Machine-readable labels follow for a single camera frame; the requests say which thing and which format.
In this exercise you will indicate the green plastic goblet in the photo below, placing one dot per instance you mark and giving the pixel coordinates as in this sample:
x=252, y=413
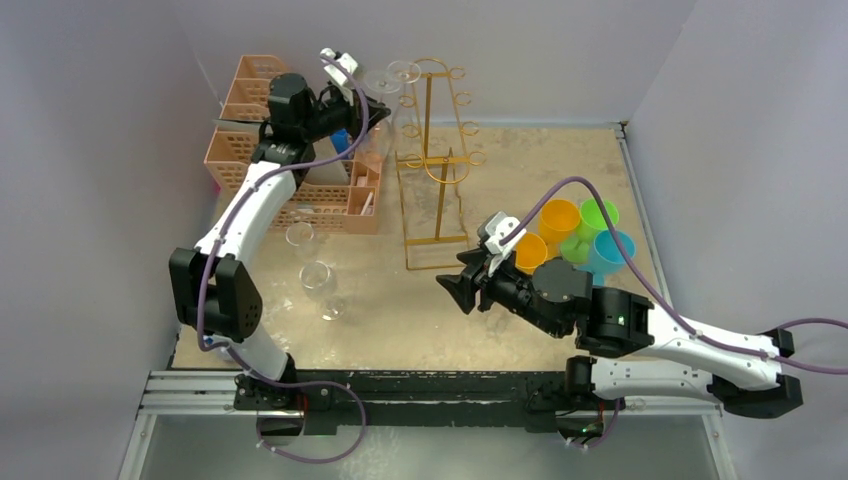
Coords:
x=576, y=247

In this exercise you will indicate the blue folder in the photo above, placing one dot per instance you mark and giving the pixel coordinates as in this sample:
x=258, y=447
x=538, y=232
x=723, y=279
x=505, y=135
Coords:
x=341, y=142

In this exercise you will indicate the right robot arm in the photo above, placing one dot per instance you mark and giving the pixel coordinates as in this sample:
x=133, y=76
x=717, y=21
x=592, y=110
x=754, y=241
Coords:
x=628, y=346

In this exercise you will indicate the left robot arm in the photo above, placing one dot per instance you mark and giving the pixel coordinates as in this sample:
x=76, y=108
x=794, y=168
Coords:
x=212, y=289

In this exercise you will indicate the blue plastic goblet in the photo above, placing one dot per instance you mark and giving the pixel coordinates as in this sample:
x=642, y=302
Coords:
x=604, y=257

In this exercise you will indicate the gold wire wine glass rack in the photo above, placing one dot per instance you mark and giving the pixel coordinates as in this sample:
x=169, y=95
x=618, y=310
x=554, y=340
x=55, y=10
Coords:
x=448, y=170

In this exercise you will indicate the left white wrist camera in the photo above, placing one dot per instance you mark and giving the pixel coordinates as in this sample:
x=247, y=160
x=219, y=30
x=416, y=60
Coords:
x=341, y=68

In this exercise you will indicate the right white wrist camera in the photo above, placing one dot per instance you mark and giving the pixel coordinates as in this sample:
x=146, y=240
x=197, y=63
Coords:
x=499, y=236

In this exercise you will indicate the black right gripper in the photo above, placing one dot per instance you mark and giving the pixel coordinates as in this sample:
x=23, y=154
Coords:
x=481, y=282

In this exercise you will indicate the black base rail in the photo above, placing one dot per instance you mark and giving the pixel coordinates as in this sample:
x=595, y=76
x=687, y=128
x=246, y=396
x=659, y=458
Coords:
x=322, y=401

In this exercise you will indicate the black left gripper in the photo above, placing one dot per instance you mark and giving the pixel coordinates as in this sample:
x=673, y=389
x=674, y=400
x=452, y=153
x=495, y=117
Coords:
x=352, y=110

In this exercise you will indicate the grey paper folder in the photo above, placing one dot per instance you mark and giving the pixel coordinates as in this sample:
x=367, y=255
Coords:
x=334, y=174

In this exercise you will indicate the yellow plastic goblet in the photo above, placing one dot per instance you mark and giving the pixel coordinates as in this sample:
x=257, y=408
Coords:
x=530, y=253
x=558, y=218

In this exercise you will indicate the peach plastic file organizer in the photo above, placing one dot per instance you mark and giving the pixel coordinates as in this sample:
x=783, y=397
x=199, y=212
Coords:
x=349, y=208

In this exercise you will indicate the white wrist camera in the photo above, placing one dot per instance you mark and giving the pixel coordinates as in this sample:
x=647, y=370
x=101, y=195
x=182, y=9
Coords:
x=499, y=236
x=341, y=68

